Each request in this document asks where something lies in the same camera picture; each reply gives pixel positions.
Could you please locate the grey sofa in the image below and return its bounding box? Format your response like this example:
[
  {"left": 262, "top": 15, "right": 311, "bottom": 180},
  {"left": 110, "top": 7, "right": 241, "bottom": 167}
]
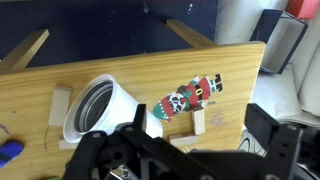
[{"left": 248, "top": 19, "right": 320, "bottom": 128}]

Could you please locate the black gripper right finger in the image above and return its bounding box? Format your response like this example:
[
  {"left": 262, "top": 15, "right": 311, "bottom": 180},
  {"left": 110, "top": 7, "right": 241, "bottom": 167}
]
[{"left": 244, "top": 103, "right": 304, "bottom": 180}]

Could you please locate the wooden table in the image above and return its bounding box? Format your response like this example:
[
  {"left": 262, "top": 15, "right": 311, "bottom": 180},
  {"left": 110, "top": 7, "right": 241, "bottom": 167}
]
[{"left": 0, "top": 18, "right": 267, "bottom": 180}]

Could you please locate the navy open box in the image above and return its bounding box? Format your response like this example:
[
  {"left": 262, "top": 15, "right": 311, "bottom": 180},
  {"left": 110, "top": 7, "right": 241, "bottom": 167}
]
[{"left": 249, "top": 8, "right": 309, "bottom": 75}]

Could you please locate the dark rug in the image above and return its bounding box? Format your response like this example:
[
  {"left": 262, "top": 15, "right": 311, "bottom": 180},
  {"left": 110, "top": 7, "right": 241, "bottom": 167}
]
[{"left": 0, "top": 0, "right": 220, "bottom": 69}]

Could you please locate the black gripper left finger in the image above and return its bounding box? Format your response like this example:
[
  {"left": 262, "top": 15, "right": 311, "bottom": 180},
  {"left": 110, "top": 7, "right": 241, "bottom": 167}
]
[{"left": 61, "top": 103, "right": 158, "bottom": 180}]

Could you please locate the light wooden block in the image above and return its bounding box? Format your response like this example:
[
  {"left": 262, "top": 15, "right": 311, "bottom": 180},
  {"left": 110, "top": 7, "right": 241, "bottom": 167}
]
[
  {"left": 48, "top": 85, "right": 73, "bottom": 128},
  {"left": 167, "top": 133, "right": 200, "bottom": 148},
  {"left": 191, "top": 105, "right": 206, "bottom": 136}
]

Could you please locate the oval patterned pillow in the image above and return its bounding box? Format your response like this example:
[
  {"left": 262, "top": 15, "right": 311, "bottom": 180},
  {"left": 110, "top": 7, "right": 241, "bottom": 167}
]
[{"left": 238, "top": 129, "right": 268, "bottom": 158}]

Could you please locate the blue soft toy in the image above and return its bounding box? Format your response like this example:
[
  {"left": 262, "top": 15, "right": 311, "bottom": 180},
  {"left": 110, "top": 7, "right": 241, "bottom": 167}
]
[{"left": 0, "top": 139, "right": 25, "bottom": 169}]

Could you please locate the red fabric object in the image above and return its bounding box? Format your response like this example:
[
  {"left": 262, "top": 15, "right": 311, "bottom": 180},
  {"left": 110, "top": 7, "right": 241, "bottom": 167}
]
[{"left": 285, "top": 0, "right": 320, "bottom": 20}]

